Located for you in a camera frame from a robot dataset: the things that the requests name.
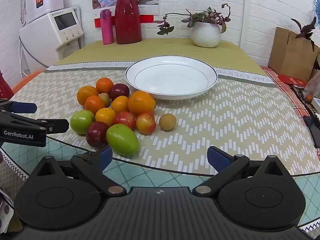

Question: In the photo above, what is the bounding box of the printed card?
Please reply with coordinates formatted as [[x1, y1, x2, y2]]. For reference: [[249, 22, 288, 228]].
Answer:
[[0, 187, 15, 233]]

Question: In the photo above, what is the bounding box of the white water dispenser with screen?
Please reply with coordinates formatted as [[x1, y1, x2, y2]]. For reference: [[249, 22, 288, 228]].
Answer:
[[19, 6, 84, 68]]

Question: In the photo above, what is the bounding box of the dark red apple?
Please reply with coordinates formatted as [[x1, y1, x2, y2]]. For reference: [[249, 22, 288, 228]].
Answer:
[[86, 121, 110, 148]]

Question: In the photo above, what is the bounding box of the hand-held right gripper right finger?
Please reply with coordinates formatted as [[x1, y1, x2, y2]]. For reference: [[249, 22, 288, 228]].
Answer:
[[192, 146, 295, 197]]

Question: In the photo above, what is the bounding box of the black flat device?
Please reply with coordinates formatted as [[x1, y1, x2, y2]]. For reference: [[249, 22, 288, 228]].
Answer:
[[303, 115, 320, 148]]

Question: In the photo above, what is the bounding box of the red and yellow apple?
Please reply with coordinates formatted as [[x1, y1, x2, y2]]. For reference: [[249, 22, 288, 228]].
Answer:
[[136, 112, 156, 135]]

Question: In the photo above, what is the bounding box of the dark red plum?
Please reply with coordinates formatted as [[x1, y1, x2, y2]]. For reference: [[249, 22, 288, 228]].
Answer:
[[108, 83, 130, 100]]

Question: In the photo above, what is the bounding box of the orange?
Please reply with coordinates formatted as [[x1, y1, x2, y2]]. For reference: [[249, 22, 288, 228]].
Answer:
[[77, 86, 99, 106], [111, 95, 130, 114], [128, 90, 156, 116], [96, 77, 114, 94], [95, 107, 117, 127], [85, 95, 106, 115]]

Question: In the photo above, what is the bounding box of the purple plant in white pot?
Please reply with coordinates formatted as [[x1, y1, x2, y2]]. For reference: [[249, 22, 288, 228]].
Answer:
[[157, 3, 232, 48]]

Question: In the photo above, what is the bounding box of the cardboard box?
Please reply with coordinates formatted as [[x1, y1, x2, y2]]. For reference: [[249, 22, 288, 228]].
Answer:
[[268, 27, 320, 83]]

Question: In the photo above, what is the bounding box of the red thermos jug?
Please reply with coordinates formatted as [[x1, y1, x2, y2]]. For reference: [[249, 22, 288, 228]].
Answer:
[[115, 0, 142, 45]]

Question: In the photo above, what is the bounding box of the round green apple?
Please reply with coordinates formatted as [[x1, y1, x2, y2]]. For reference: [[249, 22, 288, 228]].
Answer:
[[70, 110, 96, 134]]

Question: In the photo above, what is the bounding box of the yellow-green tablecloth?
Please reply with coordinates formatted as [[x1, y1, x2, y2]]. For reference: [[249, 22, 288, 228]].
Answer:
[[51, 39, 268, 77]]

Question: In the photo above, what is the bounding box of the clear plastic bag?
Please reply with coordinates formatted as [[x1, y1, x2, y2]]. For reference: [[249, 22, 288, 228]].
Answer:
[[304, 71, 320, 103]]

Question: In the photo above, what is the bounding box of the white wall water purifier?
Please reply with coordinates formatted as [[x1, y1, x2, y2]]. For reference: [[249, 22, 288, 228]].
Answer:
[[21, 0, 64, 22]]

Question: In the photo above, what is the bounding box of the dark purple leafy plant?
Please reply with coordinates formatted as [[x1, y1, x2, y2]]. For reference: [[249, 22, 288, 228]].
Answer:
[[291, 17, 318, 52]]

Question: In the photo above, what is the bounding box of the red plastic object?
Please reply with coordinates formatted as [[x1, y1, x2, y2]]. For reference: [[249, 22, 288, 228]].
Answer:
[[0, 71, 14, 100]]

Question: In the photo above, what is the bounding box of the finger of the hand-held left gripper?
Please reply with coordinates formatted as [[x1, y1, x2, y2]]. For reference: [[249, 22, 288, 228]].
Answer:
[[25, 118, 70, 134], [0, 99, 37, 117]]

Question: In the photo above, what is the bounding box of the pink thermos bottle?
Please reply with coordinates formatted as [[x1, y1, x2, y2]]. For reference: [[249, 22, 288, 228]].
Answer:
[[100, 9, 115, 45]]

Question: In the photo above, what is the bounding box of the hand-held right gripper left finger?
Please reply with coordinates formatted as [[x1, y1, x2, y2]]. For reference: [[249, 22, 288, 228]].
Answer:
[[27, 146, 127, 197]]

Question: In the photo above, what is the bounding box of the beige chevron tablecloth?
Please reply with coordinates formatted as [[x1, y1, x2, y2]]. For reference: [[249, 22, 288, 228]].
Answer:
[[10, 60, 318, 178]]

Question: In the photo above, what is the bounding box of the brown longan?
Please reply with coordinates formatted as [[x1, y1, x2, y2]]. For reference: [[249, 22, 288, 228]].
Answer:
[[98, 93, 111, 107], [159, 113, 177, 131]]

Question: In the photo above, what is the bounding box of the white plate with thin rim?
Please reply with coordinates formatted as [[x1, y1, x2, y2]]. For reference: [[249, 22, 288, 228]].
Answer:
[[125, 56, 218, 100]]

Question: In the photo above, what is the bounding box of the red envelope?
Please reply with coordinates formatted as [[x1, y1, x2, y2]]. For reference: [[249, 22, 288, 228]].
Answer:
[[278, 74, 307, 88]]

